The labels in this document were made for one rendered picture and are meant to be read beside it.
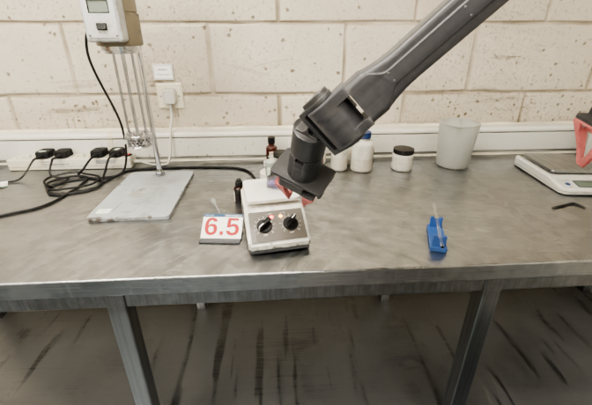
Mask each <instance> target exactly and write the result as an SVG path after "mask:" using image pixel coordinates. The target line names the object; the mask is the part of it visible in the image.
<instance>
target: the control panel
mask: <svg viewBox="0 0 592 405"><path fill-rule="evenodd" d="M294 213H295V214H296V219H297V220H298V226H297V228H296V229H294V230H287V229H286V228H285V227H284V225H283V222H284V219H285V218H286V217H290V216H291V215H292V214H294ZM280 214H281V215H283V216H282V217H279V215H280ZM270 216H273V218H271V219H270V221H271V223H272V228H271V230H270V231H269V232H266V233H262V232H259V231H258V230H257V227H256V225H257V223H258V222H259V221H260V220H262V219H265V218H266V217H270ZM248 220H249V227H250V234H251V241H252V244H256V243H264V242H271V241H279V240H286V239H299V238H306V237H307V229H306V226H305V222H304V218H303V214H302V210H301V208H296V209H287V210H271V211H263V212H254V213H248Z"/></svg>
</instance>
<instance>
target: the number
mask: <svg viewBox="0 0 592 405"><path fill-rule="evenodd" d="M240 234H241V217H204V222H203V234H202V236H240Z"/></svg>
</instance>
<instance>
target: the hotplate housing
mask: <svg viewBox="0 0 592 405"><path fill-rule="evenodd" d="M240 193H241V205H242V212H243V217H244V223H245V228H246V234H247V240H248V250H250V254H263V253H270V252H277V251H285V250H291V249H298V248H305V247H309V243H311V237H310V233H309V230H308V226H307V219H306V215H305V211H304V208H303V207H302V203H301V201H300V199H299V200H295V201H286V202H269V203H260V204H247V203H246V199H245V195H244V190H243V187H242V188H241V189H240ZM296 208H301V210H302V214H303V218H304V222H305V226H306V229H307V237H306V238H299V239H286V240H279V241H271V242H264V243H256V244H252V241H251V234H250V227H249V220H248V213H254V212H263V211H271V210H287V209H296Z"/></svg>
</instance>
